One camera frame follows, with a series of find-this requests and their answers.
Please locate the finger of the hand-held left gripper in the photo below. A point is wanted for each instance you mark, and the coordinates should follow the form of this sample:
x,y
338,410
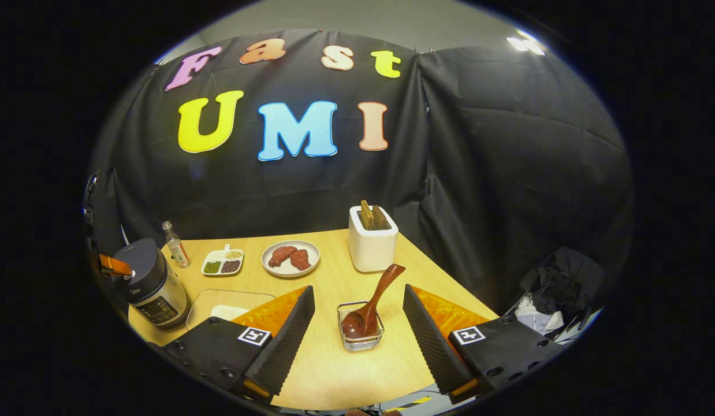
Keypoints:
x,y
115,266

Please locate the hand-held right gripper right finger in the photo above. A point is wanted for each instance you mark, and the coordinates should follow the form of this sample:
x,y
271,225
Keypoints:
x,y
435,352

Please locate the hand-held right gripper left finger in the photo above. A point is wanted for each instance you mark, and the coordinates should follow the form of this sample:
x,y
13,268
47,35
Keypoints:
x,y
288,346

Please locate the black silver rice cooker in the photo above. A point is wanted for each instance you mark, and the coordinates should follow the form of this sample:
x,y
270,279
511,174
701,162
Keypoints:
x,y
155,294

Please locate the glass tray of rice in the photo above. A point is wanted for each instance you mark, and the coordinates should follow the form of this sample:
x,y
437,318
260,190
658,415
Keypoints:
x,y
227,312

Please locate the dark wooden spoon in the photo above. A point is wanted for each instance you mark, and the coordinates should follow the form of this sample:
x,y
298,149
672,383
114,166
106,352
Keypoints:
x,y
363,320

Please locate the small clear glass bottle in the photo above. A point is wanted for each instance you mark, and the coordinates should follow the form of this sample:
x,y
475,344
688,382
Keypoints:
x,y
177,248

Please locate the red meat piece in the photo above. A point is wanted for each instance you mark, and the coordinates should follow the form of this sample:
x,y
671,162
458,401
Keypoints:
x,y
281,255
301,260

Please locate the round white plate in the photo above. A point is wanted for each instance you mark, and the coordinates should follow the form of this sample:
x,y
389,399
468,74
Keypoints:
x,y
311,249

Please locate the white divided bean dish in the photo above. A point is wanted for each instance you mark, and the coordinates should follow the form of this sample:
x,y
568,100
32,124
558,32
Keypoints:
x,y
222,267

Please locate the white cloth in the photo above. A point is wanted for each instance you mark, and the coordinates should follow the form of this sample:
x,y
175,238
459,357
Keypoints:
x,y
536,318

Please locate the white toaster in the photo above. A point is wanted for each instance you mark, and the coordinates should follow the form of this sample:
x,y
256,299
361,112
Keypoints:
x,y
372,251

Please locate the brown toast slice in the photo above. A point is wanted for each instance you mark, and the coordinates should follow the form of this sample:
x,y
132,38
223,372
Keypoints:
x,y
381,218
367,215

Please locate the pile of dark clothes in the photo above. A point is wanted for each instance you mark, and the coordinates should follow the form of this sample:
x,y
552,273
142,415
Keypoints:
x,y
565,277

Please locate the black backdrop cloth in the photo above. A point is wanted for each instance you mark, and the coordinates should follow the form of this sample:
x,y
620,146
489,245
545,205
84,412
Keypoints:
x,y
507,173

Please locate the ceiling light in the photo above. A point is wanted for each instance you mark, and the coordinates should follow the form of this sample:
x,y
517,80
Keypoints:
x,y
525,45

